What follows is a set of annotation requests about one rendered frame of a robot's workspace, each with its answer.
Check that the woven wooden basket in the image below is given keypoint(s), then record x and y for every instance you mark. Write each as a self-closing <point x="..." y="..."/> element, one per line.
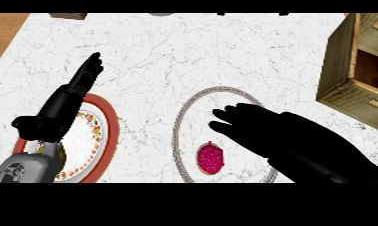
<point x="345" y="80"/>

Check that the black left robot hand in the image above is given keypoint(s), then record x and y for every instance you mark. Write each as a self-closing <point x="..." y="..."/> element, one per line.
<point x="60" y="110"/>

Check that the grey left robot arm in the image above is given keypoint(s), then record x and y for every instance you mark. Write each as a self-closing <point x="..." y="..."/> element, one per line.
<point x="27" y="170"/>

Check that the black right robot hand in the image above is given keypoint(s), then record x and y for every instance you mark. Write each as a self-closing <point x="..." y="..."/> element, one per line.
<point x="296" y="140"/>

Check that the grey rounded object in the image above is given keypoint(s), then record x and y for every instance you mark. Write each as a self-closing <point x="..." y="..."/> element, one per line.
<point x="162" y="13"/>

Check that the red round placemat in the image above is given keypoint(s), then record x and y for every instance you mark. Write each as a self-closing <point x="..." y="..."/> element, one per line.
<point x="113" y="126"/>

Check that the white plate with floral rim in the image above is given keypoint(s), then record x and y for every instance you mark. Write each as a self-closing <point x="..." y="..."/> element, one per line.
<point x="82" y="140"/>

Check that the pink cupcake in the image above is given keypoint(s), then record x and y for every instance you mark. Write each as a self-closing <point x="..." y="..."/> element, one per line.
<point x="211" y="158"/>

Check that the white placemat with grey rim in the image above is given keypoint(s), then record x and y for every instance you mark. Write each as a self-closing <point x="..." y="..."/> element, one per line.
<point x="193" y="126"/>

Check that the olive green object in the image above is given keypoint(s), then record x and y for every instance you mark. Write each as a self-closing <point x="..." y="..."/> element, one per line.
<point x="63" y="158"/>

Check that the brown block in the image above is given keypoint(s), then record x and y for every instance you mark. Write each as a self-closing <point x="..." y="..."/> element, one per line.
<point x="69" y="15"/>

